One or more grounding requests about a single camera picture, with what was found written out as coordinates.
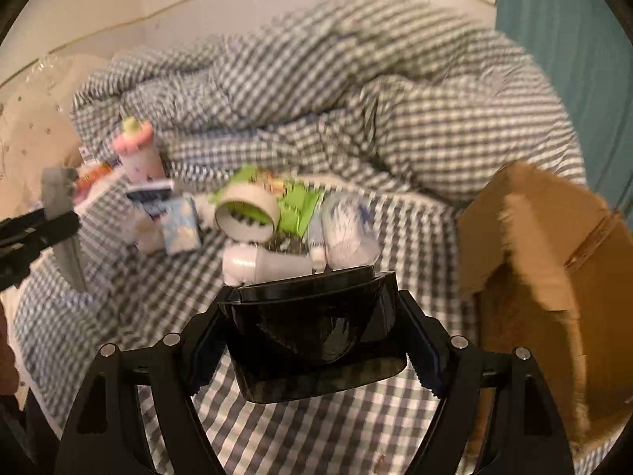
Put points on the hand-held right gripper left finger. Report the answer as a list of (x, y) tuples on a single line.
[(205, 356)]

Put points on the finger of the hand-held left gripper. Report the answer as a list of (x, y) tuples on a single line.
[(34, 230)]

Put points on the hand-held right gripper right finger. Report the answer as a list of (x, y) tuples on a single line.
[(428, 361)]

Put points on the grey printed packet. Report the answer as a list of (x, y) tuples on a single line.
[(59, 188)]

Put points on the black plastic bowl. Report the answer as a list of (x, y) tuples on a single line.
[(316, 326)]

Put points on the light blue tissue packet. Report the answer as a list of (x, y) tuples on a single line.
[(180, 227)]

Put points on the cardboard box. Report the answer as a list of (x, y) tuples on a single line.
[(544, 237)]

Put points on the green snack packet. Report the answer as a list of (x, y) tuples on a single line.
[(296, 208)]

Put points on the grey checkered bed sheet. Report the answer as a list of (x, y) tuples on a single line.
[(163, 302)]

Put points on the orange snack packet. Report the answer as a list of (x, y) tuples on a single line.
[(94, 175)]

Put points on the white plastic bottle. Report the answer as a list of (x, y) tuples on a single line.
[(267, 264)]

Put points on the dark blue white packet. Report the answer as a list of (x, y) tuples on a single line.
[(148, 198)]

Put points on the cream padded headboard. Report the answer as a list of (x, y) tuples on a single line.
[(29, 109)]

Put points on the pink plush cup toy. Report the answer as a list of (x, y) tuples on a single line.
[(141, 158)]

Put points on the dark nut snack packet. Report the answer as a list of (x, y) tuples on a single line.
[(284, 245)]

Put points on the clear plastic bag red label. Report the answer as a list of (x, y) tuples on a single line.
[(346, 237)]

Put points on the beige tape roll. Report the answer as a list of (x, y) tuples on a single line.
[(247, 198)]

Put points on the grey checkered duvet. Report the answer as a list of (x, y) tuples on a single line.
[(346, 84)]

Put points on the teal curtain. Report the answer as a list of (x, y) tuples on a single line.
[(554, 34)]

